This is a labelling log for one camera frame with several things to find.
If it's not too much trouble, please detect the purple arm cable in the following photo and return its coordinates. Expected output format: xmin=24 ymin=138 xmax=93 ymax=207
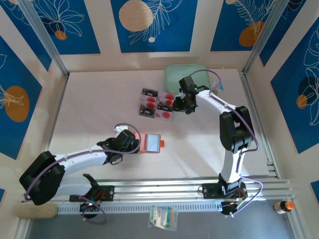
xmin=190 ymin=69 xmax=264 ymax=218
xmin=24 ymin=122 xmax=142 ymax=225

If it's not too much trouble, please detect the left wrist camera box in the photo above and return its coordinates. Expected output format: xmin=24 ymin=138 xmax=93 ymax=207
xmin=115 ymin=125 xmax=137 ymax=152

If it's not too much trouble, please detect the white slotted cable duct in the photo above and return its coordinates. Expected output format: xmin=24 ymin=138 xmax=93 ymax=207
xmin=57 ymin=201 xmax=224 ymax=214

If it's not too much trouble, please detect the brown bottle with orange cap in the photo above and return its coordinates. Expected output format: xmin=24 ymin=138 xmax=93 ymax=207
xmin=274 ymin=200 xmax=296 ymax=215

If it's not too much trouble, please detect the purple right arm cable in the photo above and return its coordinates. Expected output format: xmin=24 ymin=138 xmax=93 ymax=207
xmin=190 ymin=69 xmax=264 ymax=218

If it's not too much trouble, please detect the orange card holder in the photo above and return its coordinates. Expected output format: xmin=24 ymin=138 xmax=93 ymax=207
xmin=133 ymin=131 xmax=165 ymax=154

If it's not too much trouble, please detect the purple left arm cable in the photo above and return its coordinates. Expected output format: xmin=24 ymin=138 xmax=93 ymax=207
xmin=24 ymin=122 xmax=142 ymax=225

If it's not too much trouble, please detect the mint green zip pouch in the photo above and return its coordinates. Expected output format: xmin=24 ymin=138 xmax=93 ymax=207
xmin=163 ymin=64 xmax=210 ymax=97

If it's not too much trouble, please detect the beige foam pad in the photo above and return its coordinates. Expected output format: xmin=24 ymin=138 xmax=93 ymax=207
xmin=16 ymin=203 xmax=58 ymax=220

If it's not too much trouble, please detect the clear bag of packets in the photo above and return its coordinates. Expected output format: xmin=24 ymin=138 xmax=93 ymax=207
xmin=149 ymin=205 xmax=179 ymax=231

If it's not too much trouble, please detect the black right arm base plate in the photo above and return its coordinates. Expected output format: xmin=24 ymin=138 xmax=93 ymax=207
xmin=201 ymin=182 xmax=247 ymax=200

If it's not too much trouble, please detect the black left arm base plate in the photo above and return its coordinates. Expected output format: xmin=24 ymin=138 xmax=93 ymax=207
xmin=69 ymin=185 xmax=115 ymax=202

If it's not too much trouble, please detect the aluminium frame post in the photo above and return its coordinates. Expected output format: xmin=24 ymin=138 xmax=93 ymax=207
xmin=18 ymin=0 xmax=70 ymax=77
xmin=243 ymin=0 xmax=287 ymax=74

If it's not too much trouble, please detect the aluminium mounting rail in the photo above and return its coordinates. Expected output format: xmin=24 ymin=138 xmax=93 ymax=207
xmin=21 ymin=177 xmax=296 ymax=204

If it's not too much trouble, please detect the small clear blue-printed packet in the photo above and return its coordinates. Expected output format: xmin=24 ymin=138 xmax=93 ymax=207
xmin=211 ymin=79 xmax=225 ymax=92

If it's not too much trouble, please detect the clear tray of red items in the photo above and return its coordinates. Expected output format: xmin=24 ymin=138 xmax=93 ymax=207
xmin=138 ymin=87 xmax=175 ymax=122

